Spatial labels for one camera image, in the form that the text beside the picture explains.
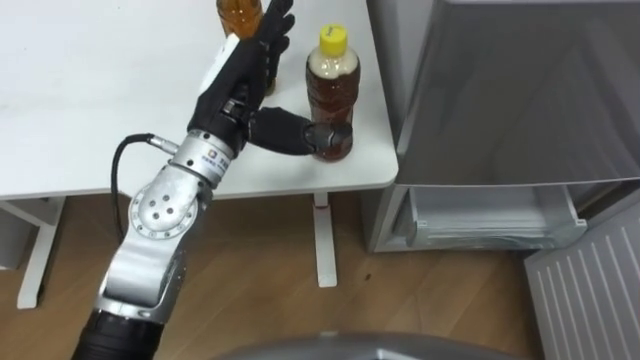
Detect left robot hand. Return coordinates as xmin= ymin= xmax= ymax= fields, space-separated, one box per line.
xmin=186 ymin=0 xmax=355 ymax=157

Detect amber drink bottle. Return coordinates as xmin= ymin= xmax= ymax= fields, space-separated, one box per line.
xmin=215 ymin=0 xmax=277 ymax=97

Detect tea bottle with yellow cap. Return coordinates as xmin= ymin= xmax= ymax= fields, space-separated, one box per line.
xmin=305 ymin=23 xmax=362 ymax=162

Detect white desk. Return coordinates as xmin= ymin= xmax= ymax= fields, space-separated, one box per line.
xmin=0 ymin=0 xmax=400 ymax=310

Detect grey fridge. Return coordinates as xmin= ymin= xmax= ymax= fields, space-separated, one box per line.
xmin=360 ymin=0 xmax=640 ymax=254

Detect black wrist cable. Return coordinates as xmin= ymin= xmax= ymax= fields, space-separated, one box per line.
xmin=110 ymin=132 xmax=180 ymax=244

